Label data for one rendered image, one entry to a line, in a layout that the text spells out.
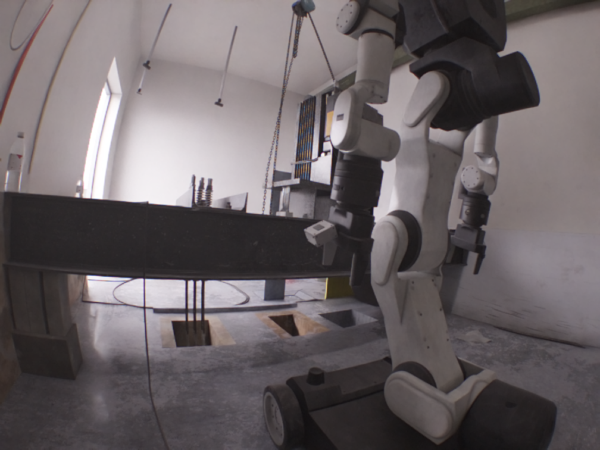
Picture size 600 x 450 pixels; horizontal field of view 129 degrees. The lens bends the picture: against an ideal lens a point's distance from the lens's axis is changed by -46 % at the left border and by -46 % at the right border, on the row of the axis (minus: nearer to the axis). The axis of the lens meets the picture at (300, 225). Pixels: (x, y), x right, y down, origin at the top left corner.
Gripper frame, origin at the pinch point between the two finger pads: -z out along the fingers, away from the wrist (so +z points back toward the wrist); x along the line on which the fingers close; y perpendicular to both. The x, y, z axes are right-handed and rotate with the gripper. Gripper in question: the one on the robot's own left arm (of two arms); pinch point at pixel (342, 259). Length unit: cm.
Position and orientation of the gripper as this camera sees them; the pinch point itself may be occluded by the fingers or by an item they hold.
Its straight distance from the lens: 51.0
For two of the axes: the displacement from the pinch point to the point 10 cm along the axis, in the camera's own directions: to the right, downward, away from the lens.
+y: -9.1, -0.7, -4.1
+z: 1.6, -9.7, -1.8
